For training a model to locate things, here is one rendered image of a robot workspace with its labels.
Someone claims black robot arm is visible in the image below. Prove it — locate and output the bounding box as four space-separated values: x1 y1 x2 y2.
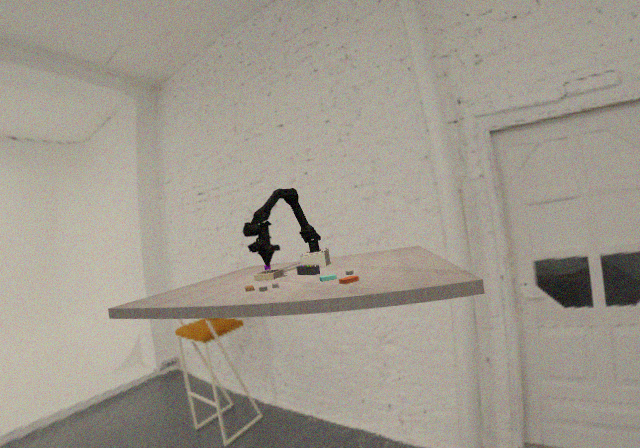
243 188 321 253

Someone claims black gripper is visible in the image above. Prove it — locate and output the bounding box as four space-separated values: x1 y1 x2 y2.
252 235 280 266

